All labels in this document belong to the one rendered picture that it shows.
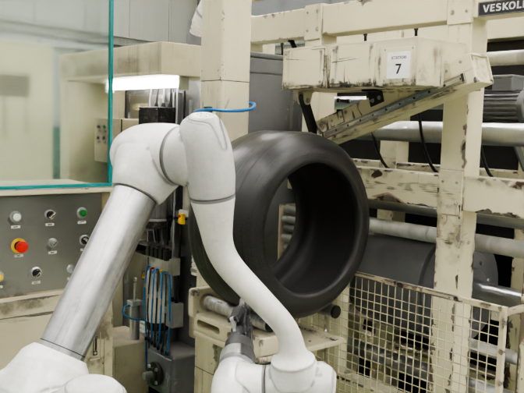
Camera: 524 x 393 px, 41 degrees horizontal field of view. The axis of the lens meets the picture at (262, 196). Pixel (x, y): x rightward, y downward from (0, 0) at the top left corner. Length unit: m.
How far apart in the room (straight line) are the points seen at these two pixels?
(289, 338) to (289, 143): 0.72
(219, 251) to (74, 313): 0.33
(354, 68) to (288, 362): 1.07
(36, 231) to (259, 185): 0.87
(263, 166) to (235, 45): 0.56
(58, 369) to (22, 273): 1.11
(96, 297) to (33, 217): 1.06
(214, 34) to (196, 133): 1.04
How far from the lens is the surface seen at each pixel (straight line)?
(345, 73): 2.36
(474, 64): 2.25
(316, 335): 2.44
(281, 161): 2.09
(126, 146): 1.61
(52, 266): 2.60
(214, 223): 1.53
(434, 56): 2.24
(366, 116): 2.47
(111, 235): 1.54
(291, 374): 1.64
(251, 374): 1.68
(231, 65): 2.47
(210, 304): 2.40
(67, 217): 2.60
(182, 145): 1.51
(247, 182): 2.06
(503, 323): 2.21
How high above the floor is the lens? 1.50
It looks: 6 degrees down
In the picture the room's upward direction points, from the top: 2 degrees clockwise
